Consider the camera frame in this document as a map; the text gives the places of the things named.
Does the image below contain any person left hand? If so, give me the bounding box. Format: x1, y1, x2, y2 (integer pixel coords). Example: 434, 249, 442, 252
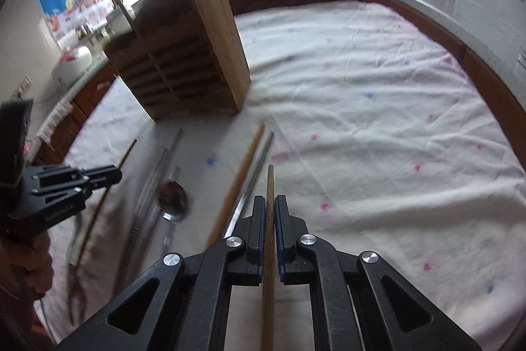
1, 232, 54, 297

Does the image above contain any wooden utensil holder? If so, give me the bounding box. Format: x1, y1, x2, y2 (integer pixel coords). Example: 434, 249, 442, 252
104, 0, 251, 120

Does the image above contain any white dotted tablecloth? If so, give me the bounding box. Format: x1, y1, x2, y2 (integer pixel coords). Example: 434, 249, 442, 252
36, 2, 525, 350

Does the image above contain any dark wooden chopstick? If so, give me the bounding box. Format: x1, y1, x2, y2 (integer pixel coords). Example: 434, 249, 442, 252
67, 138, 138, 327

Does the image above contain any metal spoon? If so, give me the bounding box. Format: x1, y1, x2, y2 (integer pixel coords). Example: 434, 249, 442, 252
157, 166, 190, 257

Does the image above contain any white red rice cooker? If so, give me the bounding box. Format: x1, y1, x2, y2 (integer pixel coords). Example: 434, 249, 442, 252
52, 45, 93, 89

